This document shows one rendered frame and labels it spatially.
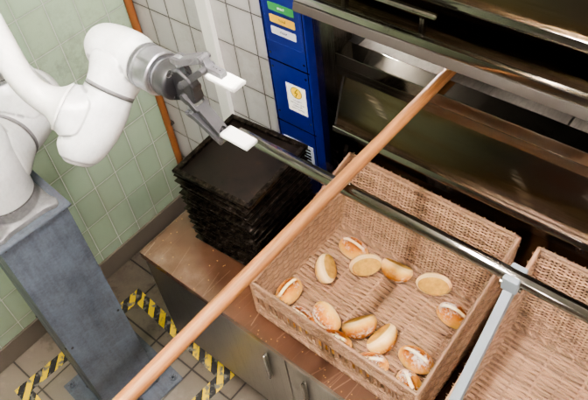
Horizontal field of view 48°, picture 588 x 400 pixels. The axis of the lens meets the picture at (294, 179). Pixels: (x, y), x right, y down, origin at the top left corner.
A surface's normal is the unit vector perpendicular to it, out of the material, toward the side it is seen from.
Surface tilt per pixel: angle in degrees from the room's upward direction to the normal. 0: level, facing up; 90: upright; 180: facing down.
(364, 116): 70
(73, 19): 90
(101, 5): 90
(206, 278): 0
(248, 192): 0
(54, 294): 90
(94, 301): 90
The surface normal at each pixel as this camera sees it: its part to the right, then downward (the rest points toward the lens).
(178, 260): -0.11, -0.68
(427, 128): -0.63, 0.34
